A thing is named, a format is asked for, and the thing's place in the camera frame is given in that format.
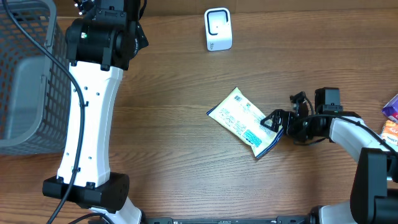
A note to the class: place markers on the yellow snack bag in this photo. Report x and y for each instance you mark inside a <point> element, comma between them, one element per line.
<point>238,115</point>

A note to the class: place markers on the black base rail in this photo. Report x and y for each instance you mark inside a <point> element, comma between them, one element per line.
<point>230,220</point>

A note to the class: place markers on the dark grey plastic basket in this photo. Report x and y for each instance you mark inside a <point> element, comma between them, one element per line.
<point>35,92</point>

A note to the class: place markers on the white barcode scanner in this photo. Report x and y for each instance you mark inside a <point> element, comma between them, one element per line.
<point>218,29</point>

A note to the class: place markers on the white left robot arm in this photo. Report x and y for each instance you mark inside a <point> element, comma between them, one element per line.
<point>100,45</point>

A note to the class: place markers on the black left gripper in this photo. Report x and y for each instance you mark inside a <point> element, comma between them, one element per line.
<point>143,37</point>

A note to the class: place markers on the orange tissue pack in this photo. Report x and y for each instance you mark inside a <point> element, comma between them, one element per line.
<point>390,132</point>

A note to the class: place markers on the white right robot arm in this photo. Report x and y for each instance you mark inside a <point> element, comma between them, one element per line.
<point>371,200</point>

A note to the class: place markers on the red purple pad pack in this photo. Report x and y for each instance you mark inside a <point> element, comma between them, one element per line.
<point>390,110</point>

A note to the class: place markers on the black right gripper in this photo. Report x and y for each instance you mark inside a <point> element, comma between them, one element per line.
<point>277,115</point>

